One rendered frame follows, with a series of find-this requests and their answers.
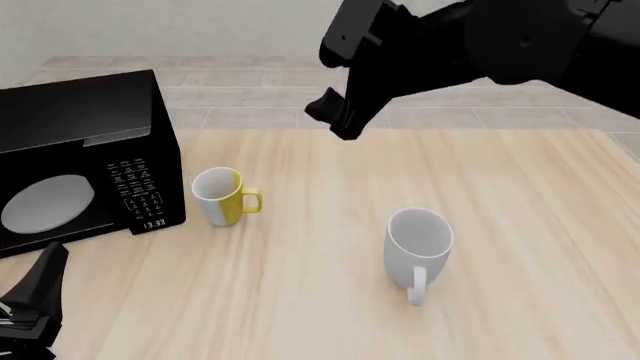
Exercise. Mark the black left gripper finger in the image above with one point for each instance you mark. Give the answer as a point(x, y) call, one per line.
point(47, 281)

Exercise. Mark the yellow and white mug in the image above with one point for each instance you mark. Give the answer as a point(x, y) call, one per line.
point(222, 206)

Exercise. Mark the grey round turntable plate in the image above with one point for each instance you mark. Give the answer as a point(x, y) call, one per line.
point(47, 204)

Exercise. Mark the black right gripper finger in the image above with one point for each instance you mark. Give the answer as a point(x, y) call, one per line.
point(362, 105)
point(324, 107)

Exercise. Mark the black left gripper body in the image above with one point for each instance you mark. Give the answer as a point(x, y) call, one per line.
point(27, 333)

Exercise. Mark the black microwave oven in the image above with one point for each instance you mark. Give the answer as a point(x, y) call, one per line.
point(75, 123)

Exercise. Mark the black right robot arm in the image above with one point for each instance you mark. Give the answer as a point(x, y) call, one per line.
point(540, 41)

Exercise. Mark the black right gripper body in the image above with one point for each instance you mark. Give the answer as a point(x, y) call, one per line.
point(425, 48)

